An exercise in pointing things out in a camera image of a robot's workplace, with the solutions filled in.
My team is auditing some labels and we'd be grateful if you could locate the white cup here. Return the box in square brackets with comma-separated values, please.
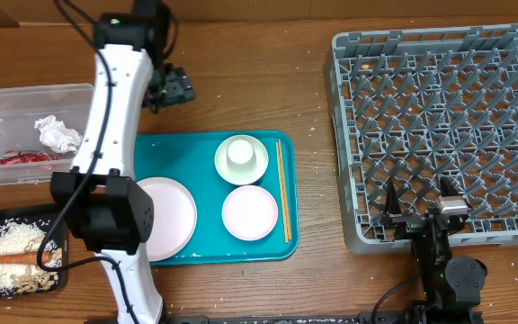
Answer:
[227, 139, 255, 177]

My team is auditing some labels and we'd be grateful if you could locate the white napkin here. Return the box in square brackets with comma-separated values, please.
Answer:
[34, 115, 82, 154]

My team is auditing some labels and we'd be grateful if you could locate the large pink plate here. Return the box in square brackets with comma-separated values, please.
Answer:
[138, 177, 197, 262]

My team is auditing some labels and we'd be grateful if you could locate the red ketchup packet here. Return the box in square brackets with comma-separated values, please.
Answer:
[0, 150, 54, 165]

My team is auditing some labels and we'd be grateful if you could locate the rice and peanuts pile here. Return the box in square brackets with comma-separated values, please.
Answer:
[0, 218, 60, 297]

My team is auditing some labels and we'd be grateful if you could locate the orange carrot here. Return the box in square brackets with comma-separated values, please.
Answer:
[0, 252, 38, 266]

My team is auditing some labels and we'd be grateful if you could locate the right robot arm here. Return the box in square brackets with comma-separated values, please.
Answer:
[370, 178, 487, 324]

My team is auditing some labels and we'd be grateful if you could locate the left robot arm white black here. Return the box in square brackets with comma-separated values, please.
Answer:
[50, 13, 179, 323]

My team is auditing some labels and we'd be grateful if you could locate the grey dishwasher rack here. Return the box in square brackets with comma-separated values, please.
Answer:
[324, 24, 518, 255]

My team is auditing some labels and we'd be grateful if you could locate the teal serving tray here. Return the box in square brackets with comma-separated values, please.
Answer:
[134, 130, 299, 266]

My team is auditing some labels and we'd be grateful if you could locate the pale green saucer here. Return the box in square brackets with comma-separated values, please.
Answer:
[214, 135, 269, 185]

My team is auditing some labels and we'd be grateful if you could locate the left wooden chopstick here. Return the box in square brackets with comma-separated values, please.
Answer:
[276, 139, 290, 243]

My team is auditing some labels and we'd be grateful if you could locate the wooden chopstick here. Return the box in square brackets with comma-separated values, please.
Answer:
[276, 139, 290, 243]
[278, 139, 293, 242]

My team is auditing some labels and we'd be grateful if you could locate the right wooden chopstick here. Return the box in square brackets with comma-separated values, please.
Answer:
[278, 139, 293, 242]

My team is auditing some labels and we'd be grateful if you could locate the small pink plate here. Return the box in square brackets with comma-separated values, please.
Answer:
[221, 185, 279, 241]

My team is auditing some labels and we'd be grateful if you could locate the clear plastic bin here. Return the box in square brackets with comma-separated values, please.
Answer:
[0, 84, 94, 185]

